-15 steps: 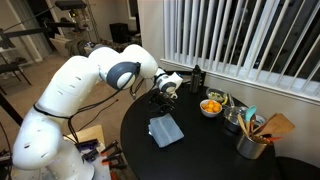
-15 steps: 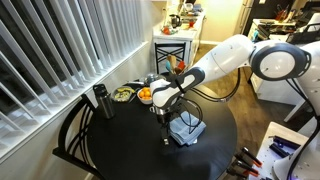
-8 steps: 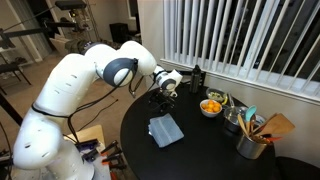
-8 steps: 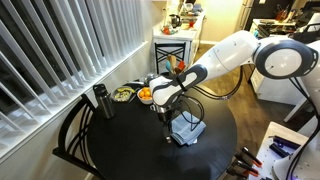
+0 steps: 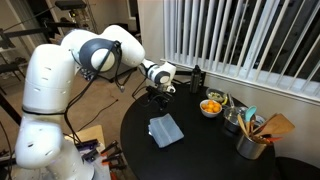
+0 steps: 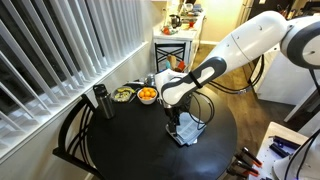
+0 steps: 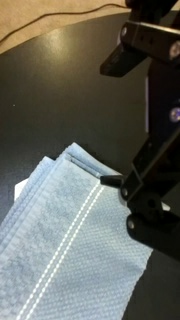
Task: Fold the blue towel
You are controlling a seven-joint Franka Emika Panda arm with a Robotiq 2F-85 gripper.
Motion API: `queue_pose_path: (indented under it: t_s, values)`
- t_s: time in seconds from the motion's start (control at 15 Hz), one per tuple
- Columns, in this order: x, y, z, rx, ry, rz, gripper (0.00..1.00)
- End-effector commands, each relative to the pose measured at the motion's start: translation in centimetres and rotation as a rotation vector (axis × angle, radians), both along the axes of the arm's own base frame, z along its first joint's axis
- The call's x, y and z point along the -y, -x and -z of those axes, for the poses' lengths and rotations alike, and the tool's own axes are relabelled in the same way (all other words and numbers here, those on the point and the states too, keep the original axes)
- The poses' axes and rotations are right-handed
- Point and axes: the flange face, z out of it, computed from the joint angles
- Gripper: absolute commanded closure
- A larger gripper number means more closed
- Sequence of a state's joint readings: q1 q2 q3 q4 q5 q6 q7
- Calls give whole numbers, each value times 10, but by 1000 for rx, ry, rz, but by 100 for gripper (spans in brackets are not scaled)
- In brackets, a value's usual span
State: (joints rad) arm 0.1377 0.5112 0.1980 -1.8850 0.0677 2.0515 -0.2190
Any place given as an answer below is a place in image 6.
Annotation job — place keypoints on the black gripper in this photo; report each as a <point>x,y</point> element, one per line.
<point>173,118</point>

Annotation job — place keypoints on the blue towel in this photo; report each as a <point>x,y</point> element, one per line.
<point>188,133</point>

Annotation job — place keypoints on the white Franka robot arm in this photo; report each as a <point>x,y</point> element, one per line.
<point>246,40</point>

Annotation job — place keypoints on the white bowl of oranges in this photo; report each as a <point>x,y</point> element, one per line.
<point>147,95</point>

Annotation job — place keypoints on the steel pot with lid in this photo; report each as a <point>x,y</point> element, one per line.
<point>150,80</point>

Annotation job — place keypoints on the glass bowl of salad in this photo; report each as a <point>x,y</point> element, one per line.
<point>122,95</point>

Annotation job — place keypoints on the red silicone utensil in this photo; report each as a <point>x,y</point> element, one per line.
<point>181,65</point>

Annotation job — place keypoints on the teal silicone spatula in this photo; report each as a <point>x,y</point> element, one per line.
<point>167,65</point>

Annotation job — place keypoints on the wooden spatula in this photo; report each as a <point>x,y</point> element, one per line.
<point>172,61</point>

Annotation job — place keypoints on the black orange bar clamp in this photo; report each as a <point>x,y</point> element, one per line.
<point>251,156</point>
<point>246,165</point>

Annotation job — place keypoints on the wooden robot mounting board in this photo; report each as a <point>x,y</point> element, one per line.
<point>266,146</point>

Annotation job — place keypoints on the white kitchen counter cabinet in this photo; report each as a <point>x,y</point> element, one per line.
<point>181,35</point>

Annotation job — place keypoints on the black purple short tool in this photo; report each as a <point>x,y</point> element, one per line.
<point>278,150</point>

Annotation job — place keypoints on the black electric kettle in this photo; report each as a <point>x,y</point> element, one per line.
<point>174,21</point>

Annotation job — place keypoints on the black purple long tool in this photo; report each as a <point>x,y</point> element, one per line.
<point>285,141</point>

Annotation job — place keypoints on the white vertical window blinds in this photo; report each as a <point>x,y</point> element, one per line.
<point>50,53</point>

